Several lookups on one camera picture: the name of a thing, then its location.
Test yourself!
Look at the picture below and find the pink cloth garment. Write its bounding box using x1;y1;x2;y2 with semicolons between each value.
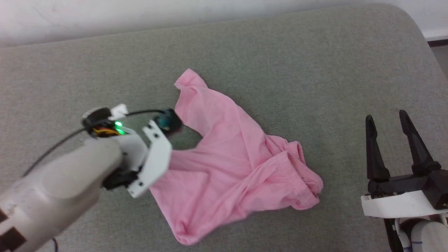
150;68;324;246

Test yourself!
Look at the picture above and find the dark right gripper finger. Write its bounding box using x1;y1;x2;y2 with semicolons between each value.
399;110;441;176
366;115;391;181

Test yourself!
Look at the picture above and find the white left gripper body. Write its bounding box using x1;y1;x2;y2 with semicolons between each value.
128;121;172;198

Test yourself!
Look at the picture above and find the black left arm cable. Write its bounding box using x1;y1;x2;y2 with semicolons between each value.
23;109;167;177

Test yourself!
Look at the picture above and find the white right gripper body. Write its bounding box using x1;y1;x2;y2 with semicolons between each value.
361;171;448;217

